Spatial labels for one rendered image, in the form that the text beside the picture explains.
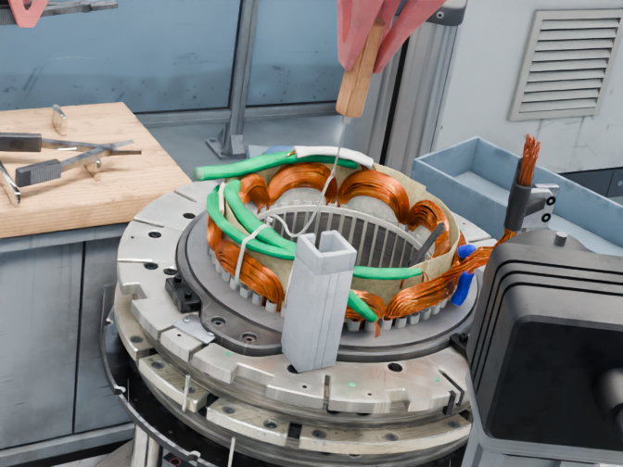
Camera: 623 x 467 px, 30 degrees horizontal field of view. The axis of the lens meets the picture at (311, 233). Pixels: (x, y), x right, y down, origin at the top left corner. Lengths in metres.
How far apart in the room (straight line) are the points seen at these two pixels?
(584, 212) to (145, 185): 0.44
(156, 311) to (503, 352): 0.53
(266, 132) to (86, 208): 2.73
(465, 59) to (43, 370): 2.22
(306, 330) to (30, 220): 0.32
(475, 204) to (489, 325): 0.81
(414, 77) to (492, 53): 1.91
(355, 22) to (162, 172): 0.42
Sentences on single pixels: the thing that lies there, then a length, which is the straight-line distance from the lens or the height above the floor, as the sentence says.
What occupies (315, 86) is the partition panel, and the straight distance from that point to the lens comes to 3.59.
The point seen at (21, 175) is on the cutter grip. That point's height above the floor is 1.09.
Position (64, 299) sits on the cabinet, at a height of 0.96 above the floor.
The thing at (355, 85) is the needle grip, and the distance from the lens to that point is 0.69.
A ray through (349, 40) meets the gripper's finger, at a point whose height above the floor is 1.32.
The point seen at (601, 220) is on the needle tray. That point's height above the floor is 1.04.
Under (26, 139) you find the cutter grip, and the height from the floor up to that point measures 1.09.
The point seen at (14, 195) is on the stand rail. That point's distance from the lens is 0.97.
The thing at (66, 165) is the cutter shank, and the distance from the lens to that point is 0.99.
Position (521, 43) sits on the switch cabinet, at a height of 0.54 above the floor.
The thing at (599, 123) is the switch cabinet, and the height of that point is 0.27.
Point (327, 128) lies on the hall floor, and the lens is 3.81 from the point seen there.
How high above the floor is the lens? 1.54
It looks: 29 degrees down
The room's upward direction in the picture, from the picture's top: 10 degrees clockwise
